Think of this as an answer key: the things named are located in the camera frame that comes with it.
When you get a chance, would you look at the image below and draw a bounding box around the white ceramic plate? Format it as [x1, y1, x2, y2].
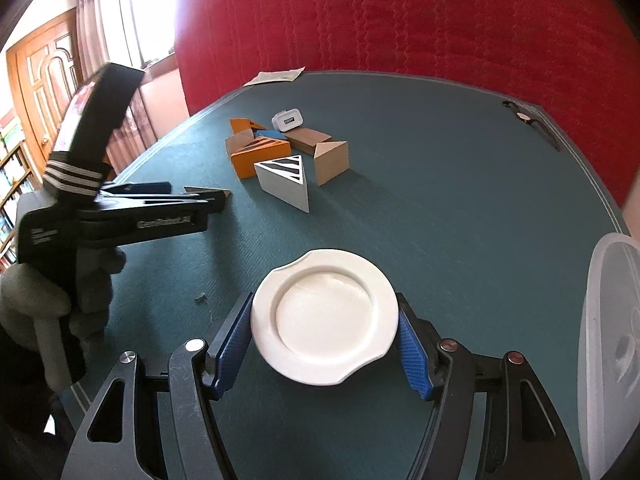
[250, 249, 399, 387]

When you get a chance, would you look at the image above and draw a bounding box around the white striped triangular block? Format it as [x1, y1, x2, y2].
[254, 155, 309, 214]

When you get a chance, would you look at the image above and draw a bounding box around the grey gloved left hand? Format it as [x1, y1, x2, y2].
[1, 247, 127, 392]

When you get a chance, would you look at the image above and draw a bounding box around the pink curtain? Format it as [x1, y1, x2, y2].
[76, 0, 158, 174]

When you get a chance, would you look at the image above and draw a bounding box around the wooden bookshelf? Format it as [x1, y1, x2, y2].
[0, 142, 41, 271]

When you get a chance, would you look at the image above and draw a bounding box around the beige notched wooden block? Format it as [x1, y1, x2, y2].
[224, 129, 255, 157]

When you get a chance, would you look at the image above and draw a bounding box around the small orange triangular block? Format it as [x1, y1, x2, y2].
[229, 118, 266, 134]

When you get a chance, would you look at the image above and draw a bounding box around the large orange triangular block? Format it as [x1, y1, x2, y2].
[230, 136, 292, 180]

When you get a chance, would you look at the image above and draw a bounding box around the blue cube block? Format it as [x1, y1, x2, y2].
[255, 130, 288, 141]

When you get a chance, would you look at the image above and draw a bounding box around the white charger box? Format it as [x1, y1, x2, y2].
[271, 108, 304, 132]

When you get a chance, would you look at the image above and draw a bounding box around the wooden door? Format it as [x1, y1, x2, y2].
[6, 9, 82, 174]

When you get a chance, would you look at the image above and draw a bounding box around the brown rectangular wooden block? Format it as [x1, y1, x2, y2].
[284, 127, 332, 155]

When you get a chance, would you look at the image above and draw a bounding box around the white paper sheet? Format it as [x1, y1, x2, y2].
[244, 67, 305, 87]

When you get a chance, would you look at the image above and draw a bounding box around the tan wooden wedge block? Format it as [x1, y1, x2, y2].
[314, 141, 349, 186]

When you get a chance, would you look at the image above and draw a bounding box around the clear plastic container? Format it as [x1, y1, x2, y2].
[577, 233, 639, 479]

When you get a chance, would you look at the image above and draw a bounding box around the black wristwatch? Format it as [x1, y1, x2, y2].
[502, 100, 561, 152]

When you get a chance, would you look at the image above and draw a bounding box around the red quilted sofa back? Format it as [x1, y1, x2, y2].
[175, 0, 639, 203]

